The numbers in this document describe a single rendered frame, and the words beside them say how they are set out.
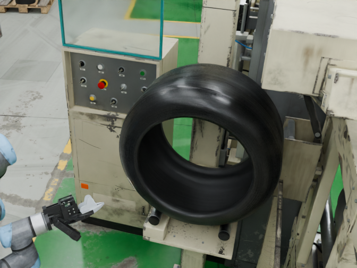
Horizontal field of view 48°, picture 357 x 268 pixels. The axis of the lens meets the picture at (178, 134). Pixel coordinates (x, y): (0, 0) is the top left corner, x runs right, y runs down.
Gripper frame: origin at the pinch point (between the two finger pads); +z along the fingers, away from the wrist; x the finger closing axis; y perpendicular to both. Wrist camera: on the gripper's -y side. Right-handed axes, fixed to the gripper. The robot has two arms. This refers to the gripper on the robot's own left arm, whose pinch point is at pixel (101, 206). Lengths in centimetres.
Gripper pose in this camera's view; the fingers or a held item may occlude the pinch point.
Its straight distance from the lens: 154.6
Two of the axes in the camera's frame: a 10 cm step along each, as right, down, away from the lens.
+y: -2.2, -9.4, -2.7
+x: -4.0, -1.6, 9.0
